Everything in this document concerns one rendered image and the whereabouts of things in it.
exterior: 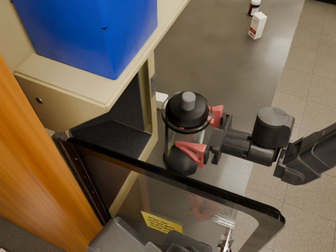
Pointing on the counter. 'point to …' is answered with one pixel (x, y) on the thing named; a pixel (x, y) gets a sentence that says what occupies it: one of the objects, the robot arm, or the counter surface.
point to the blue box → (89, 31)
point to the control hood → (84, 80)
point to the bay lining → (122, 109)
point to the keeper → (153, 85)
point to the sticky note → (160, 223)
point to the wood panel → (38, 176)
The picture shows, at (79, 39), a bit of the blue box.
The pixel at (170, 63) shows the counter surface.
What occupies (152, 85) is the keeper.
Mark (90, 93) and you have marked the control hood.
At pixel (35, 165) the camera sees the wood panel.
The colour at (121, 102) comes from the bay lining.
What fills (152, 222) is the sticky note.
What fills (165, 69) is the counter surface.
